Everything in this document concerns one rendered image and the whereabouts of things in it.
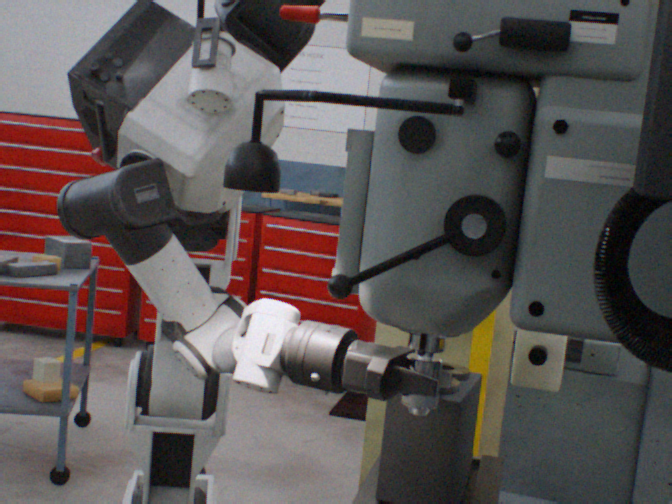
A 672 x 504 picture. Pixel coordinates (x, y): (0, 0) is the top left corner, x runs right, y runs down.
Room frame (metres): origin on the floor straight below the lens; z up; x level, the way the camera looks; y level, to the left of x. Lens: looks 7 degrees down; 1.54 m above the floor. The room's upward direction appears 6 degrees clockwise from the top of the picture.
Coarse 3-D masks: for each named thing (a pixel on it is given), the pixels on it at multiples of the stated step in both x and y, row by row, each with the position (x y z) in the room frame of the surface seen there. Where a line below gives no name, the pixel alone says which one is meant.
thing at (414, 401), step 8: (408, 368) 1.22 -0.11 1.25; (416, 368) 1.21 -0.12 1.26; (440, 368) 1.22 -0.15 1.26; (432, 376) 1.21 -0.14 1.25; (440, 376) 1.22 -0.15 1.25; (408, 400) 1.21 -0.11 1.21; (416, 400) 1.21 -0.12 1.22; (424, 400) 1.21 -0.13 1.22; (432, 400) 1.21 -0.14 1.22; (416, 408) 1.21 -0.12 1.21; (424, 408) 1.21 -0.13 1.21; (432, 408) 1.21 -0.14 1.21
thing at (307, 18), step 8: (288, 8) 1.37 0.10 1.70; (296, 8) 1.37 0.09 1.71; (304, 8) 1.37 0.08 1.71; (312, 8) 1.36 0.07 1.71; (288, 16) 1.37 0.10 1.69; (296, 16) 1.37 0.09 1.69; (304, 16) 1.36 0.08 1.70; (312, 16) 1.36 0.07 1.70; (320, 16) 1.36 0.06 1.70; (328, 16) 1.36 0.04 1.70; (336, 16) 1.36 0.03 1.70; (344, 16) 1.36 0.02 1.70
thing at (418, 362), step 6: (414, 354) 1.24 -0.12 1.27; (408, 360) 1.22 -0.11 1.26; (414, 360) 1.21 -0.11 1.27; (420, 360) 1.21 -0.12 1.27; (426, 360) 1.21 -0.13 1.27; (432, 360) 1.22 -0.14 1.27; (438, 360) 1.22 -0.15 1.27; (414, 366) 1.21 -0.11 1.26; (420, 366) 1.21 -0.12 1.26; (426, 366) 1.21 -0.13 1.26; (432, 366) 1.21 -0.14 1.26; (438, 366) 1.21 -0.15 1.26
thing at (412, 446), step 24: (456, 384) 1.54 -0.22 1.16; (480, 384) 1.68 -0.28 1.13; (408, 408) 1.51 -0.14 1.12; (456, 408) 1.49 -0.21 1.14; (384, 432) 1.52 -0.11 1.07; (408, 432) 1.51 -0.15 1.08; (432, 432) 1.50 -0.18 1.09; (456, 432) 1.49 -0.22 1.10; (384, 456) 1.52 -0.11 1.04; (408, 456) 1.51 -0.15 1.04; (432, 456) 1.50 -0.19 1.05; (456, 456) 1.51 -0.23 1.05; (384, 480) 1.52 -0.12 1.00; (408, 480) 1.51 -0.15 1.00; (432, 480) 1.50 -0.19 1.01; (456, 480) 1.54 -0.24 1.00
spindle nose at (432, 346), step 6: (414, 336) 1.22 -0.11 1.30; (408, 342) 1.23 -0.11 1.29; (414, 342) 1.21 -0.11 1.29; (426, 342) 1.21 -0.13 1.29; (432, 342) 1.21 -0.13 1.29; (438, 342) 1.21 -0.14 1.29; (444, 342) 1.22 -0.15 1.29; (414, 348) 1.21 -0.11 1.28; (426, 348) 1.21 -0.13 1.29; (432, 348) 1.21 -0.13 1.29; (438, 348) 1.21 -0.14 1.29; (444, 348) 1.22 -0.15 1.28
